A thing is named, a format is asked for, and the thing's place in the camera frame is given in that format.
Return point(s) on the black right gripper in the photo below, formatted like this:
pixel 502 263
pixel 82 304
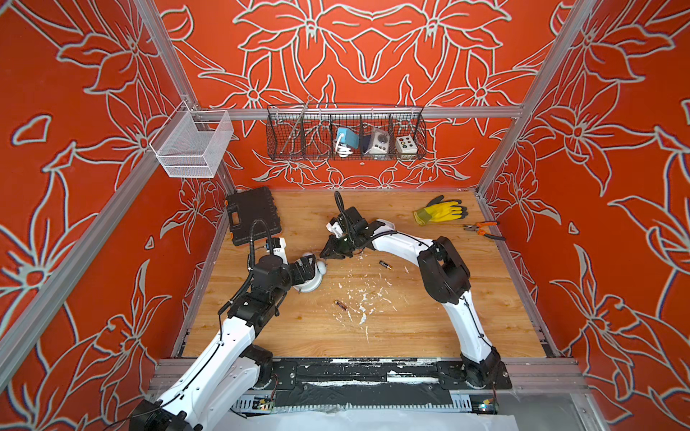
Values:
pixel 331 250

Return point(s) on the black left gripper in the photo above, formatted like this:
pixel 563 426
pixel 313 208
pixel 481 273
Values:
pixel 307 270

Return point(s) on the white round twin-bell alarm clock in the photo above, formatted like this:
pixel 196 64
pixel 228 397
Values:
pixel 321 270

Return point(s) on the white square alarm clock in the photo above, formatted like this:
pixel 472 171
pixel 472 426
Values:
pixel 384 225

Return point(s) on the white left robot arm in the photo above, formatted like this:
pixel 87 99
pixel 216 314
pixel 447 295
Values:
pixel 232 364

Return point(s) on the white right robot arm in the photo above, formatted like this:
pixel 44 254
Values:
pixel 445 277

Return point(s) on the black gold AA battery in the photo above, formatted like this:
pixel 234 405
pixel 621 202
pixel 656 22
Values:
pixel 385 264

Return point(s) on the red black AA battery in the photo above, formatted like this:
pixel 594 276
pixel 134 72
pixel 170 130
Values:
pixel 341 305

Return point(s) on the black plastic tool case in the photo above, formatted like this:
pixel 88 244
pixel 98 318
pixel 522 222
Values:
pixel 245 207

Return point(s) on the blue white item in basket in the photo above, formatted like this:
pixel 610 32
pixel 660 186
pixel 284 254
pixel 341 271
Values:
pixel 346 142

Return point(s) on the yellow black work glove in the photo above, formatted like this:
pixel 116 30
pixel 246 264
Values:
pixel 440 210

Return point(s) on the white socket adapter in basket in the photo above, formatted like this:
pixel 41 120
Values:
pixel 375 145

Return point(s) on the beige button box in basket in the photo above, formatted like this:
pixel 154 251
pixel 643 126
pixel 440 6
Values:
pixel 406 148

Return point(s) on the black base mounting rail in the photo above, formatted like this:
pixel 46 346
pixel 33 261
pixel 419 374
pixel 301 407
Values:
pixel 331 384

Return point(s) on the black wire wall basket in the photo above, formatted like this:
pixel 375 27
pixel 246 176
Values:
pixel 320 131

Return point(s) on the orange handled pliers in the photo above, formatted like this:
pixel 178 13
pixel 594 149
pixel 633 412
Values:
pixel 484 229

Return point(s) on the clear plastic wall bin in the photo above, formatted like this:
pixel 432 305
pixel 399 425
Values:
pixel 185 151

